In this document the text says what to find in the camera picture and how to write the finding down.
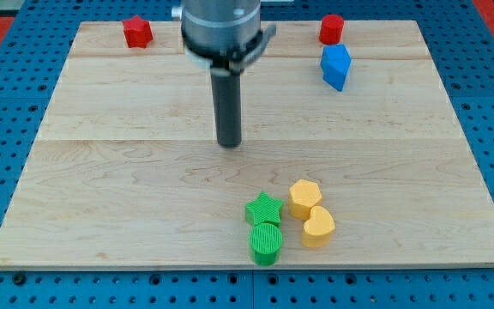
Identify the yellow heart block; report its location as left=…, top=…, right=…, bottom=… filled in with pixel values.
left=301, top=206, right=335, bottom=248

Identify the red star block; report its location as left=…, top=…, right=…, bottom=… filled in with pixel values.
left=122, top=15, right=154, bottom=48

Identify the green circle block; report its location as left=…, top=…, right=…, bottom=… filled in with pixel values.
left=249, top=223, right=283, bottom=266

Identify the blue angular block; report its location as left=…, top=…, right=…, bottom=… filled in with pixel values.
left=320, top=44, right=352, bottom=92

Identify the yellow hexagon block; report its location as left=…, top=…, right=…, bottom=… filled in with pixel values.
left=288, top=179, right=322, bottom=220

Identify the green star block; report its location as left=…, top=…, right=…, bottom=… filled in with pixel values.
left=244, top=191, right=284, bottom=227

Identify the wooden board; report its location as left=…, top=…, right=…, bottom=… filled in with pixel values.
left=0, top=21, right=494, bottom=271

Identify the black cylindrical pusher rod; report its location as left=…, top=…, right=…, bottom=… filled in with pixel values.
left=210, top=62, right=242, bottom=148

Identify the red cylinder block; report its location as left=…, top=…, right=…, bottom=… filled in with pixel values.
left=319, top=15, right=345, bottom=45

